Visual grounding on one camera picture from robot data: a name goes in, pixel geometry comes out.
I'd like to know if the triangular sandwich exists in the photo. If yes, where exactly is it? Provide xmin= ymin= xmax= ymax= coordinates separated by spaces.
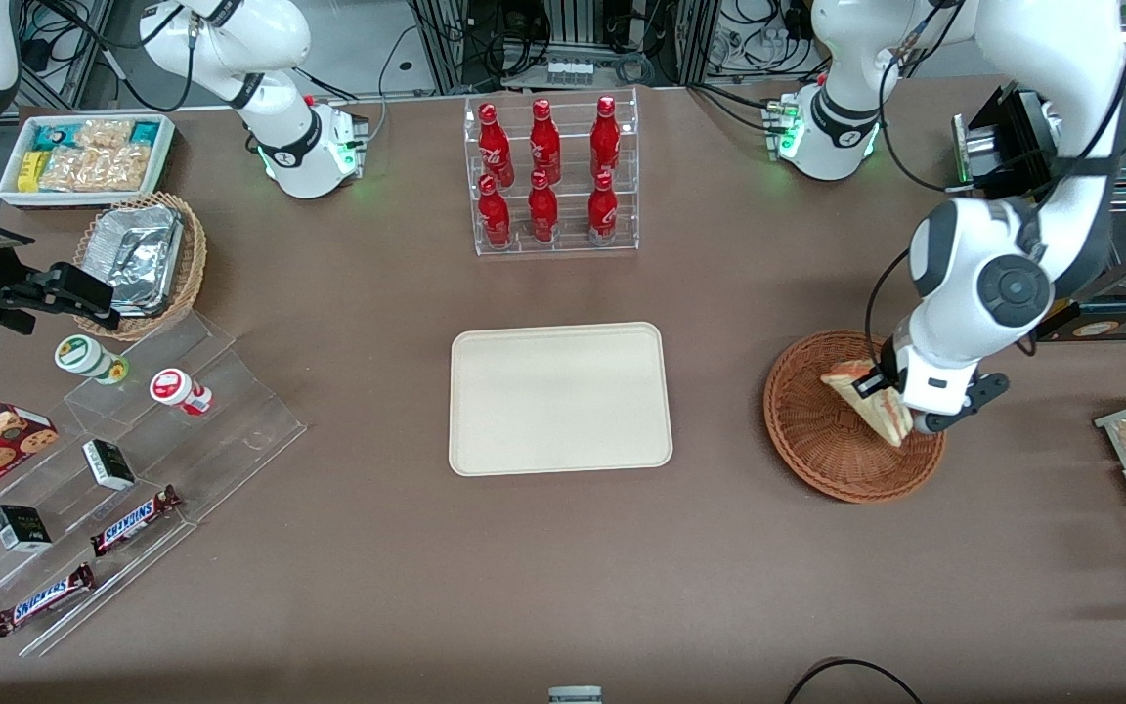
xmin=820 ymin=359 xmax=916 ymax=449

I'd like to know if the round brown wicker basket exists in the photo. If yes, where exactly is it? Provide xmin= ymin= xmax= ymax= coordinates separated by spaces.
xmin=763 ymin=330 xmax=947 ymax=505

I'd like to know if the light tan wicker basket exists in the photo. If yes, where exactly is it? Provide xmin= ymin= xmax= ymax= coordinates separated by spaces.
xmin=72 ymin=191 xmax=208 ymax=342

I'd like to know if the cream rectangular tray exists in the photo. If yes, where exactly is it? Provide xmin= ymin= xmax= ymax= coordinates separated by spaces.
xmin=449 ymin=322 xmax=674 ymax=478

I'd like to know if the aluminium foil container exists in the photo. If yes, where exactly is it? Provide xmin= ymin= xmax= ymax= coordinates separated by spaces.
xmin=84 ymin=203 xmax=185 ymax=319

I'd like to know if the green lid yogurt cup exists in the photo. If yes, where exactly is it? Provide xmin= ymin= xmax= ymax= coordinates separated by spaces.
xmin=55 ymin=334 xmax=130 ymax=385

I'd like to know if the large clear cracker bag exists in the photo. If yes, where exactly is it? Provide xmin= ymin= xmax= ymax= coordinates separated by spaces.
xmin=38 ymin=144 xmax=152 ymax=194

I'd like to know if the red lid yogurt cup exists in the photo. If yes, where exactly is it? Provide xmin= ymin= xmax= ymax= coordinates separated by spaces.
xmin=150 ymin=368 xmax=213 ymax=418

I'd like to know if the white rectangular snack bin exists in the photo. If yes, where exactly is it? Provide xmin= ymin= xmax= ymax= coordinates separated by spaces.
xmin=0 ymin=113 xmax=177 ymax=210

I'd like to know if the small clear cracker bag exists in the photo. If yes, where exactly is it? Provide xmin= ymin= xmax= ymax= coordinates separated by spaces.
xmin=74 ymin=118 xmax=134 ymax=150

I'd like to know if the small black box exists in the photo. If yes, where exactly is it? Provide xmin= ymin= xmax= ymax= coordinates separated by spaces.
xmin=82 ymin=439 xmax=137 ymax=492
xmin=0 ymin=505 xmax=54 ymax=554

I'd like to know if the clear acrylic stepped display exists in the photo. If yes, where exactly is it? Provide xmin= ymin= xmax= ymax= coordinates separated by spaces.
xmin=0 ymin=311 xmax=308 ymax=658

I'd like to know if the Snickers chocolate bar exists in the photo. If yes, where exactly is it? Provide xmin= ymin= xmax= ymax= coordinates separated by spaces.
xmin=89 ymin=485 xmax=183 ymax=558
xmin=0 ymin=562 xmax=97 ymax=638

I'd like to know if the red cola bottle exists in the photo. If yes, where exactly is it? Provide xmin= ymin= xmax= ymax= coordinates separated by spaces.
xmin=528 ymin=170 xmax=560 ymax=243
xmin=529 ymin=99 xmax=562 ymax=185
xmin=590 ymin=96 xmax=622 ymax=179
xmin=478 ymin=175 xmax=513 ymax=248
xmin=587 ymin=171 xmax=620 ymax=245
xmin=478 ymin=103 xmax=515 ymax=187

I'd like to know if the clear acrylic bottle rack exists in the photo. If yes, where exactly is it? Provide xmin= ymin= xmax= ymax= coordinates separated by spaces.
xmin=463 ymin=88 xmax=640 ymax=257

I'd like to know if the black cable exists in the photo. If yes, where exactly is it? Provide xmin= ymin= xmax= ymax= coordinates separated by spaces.
xmin=783 ymin=658 xmax=926 ymax=704

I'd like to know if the aluminium frame equipment rack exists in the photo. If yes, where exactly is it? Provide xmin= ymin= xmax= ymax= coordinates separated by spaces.
xmin=407 ymin=0 xmax=720 ymax=95

